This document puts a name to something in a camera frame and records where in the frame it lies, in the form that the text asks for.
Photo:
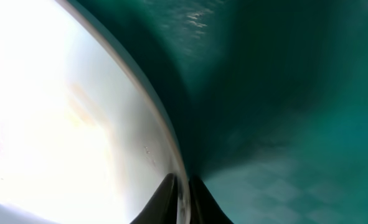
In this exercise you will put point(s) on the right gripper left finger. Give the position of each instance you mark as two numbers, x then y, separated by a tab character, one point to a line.
162	206

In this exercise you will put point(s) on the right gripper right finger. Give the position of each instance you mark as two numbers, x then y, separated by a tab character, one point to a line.
204	208

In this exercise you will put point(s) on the white plate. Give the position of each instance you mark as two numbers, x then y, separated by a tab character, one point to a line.
84	138

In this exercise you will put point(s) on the teal plastic serving tray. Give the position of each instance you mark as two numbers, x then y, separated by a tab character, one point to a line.
268	99

